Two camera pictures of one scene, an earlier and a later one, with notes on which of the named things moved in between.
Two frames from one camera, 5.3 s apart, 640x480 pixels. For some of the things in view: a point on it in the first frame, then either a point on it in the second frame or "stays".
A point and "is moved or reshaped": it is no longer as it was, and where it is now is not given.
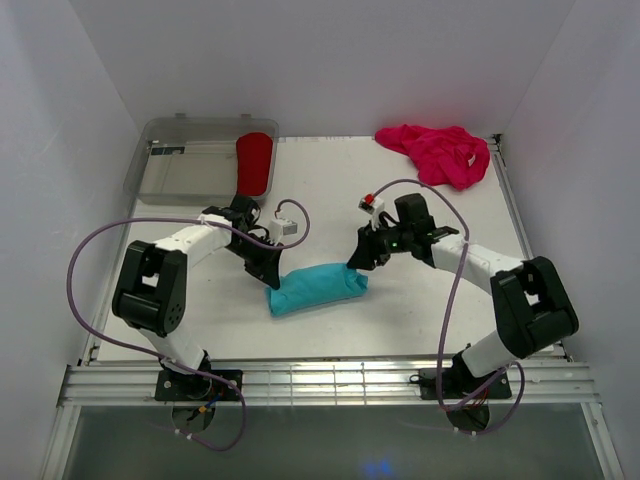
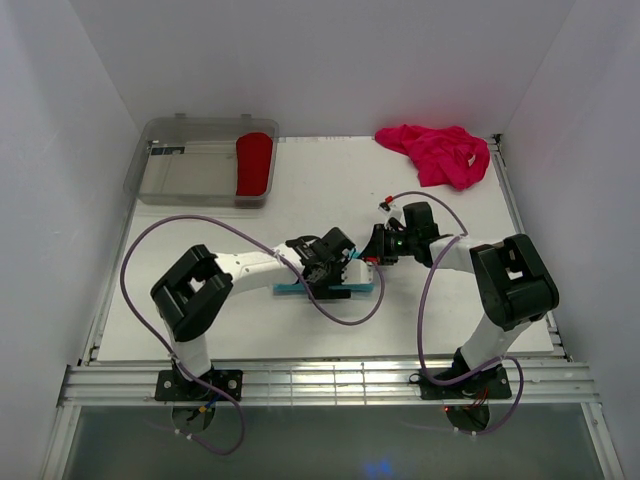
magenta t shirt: x=449 y=156 stays
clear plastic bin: x=192 y=160 stays
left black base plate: x=176 y=386 stays
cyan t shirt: x=310 y=285 is moved or reshaped
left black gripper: x=267 y=269 → x=320 y=288
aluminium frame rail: x=313 y=382 stays
